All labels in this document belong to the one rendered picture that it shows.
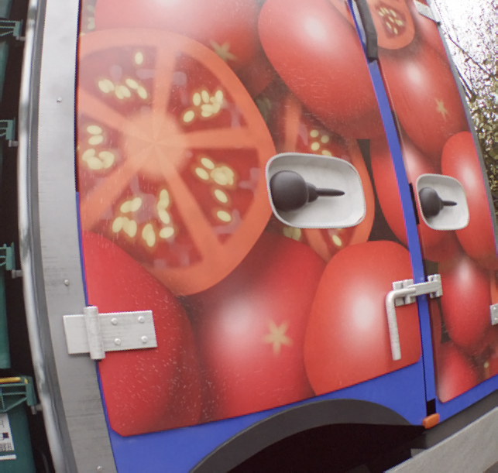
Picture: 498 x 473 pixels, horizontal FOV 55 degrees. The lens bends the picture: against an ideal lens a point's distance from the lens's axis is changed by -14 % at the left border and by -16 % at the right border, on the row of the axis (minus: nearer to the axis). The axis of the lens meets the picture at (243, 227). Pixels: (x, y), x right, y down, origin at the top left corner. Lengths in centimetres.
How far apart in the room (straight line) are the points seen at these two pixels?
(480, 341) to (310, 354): 74
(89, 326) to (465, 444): 121
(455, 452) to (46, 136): 140
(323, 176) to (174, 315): 52
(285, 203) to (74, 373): 57
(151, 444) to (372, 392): 57
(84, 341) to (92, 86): 48
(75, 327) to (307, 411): 53
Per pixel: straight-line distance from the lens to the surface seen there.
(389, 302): 131
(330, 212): 128
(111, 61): 109
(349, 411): 124
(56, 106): 102
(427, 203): 152
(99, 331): 90
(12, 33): 127
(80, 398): 92
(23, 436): 108
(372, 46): 161
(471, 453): 174
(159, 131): 106
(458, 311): 160
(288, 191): 115
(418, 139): 162
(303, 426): 115
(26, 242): 106
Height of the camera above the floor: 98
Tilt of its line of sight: 10 degrees up
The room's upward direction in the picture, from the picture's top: 8 degrees counter-clockwise
